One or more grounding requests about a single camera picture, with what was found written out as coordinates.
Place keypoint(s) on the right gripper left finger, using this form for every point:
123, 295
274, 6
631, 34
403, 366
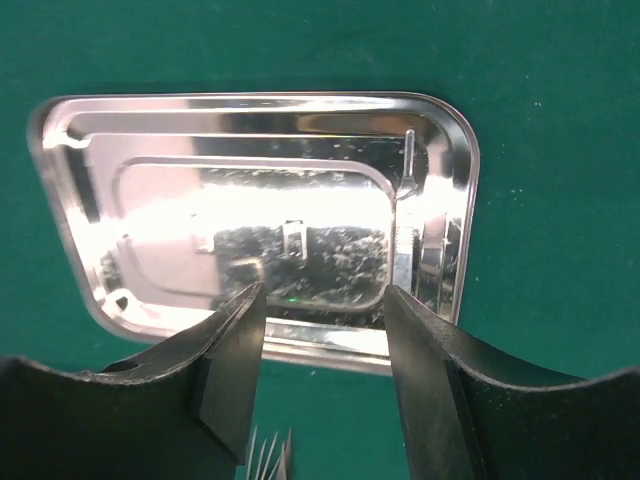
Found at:
181, 409

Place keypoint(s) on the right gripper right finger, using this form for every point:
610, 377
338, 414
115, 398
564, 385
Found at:
471, 411

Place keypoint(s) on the steel forceps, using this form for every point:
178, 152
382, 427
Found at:
263, 458

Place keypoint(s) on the green surgical cloth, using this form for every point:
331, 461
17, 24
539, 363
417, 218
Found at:
551, 89

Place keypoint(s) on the stainless steel instrument tray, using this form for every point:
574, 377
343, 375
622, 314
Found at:
169, 205

